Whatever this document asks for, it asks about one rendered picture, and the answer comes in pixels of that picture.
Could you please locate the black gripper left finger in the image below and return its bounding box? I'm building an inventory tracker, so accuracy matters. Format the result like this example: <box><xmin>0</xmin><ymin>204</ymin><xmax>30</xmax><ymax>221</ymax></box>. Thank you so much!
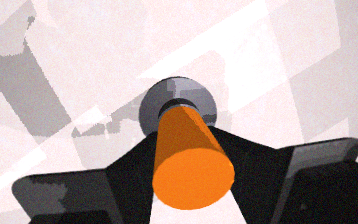
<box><xmin>11</xmin><ymin>131</ymin><xmax>158</xmax><ymax>224</ymax></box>

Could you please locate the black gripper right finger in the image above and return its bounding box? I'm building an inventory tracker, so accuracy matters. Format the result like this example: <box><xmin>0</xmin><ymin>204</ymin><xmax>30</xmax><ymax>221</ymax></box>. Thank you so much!
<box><xmin>207</xmin><ymin>126</ymin><xmax>358</xmax><ymax>224</ymax></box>

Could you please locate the orange knob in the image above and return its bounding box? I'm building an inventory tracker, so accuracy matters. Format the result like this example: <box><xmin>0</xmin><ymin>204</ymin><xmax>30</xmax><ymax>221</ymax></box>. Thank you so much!
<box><xmin>152</xmin><ymin>106</ymin><xmax>235</xmax><ymax>210</ymax></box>

